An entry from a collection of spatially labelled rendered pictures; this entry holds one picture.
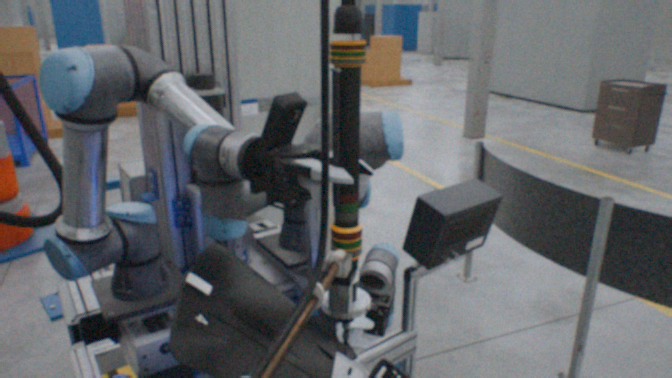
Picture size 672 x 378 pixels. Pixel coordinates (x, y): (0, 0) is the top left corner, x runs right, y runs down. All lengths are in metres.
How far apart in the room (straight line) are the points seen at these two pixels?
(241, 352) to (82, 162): 0.65
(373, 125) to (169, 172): 0.65
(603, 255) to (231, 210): 2.01
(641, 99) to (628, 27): 3.72
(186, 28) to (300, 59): 1.36
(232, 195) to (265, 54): 1.84
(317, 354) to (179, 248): 0.96
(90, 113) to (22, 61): 7.49
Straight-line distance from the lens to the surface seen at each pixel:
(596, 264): 2.57
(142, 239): 1.33
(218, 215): 0.86
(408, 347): 1.52
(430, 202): 1.37
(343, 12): 0.61
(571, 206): 2.60
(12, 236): 4.56
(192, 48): 1.47
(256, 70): 2.61
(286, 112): 0.68
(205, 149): 0.82
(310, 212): 1.12
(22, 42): 8.50
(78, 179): 1.16
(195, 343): 0.57
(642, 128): 7.56
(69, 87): 1.03
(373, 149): 1.11
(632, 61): 11.19
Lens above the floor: 1.72
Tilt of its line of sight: 19 degrees down
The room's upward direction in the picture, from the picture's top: straight up
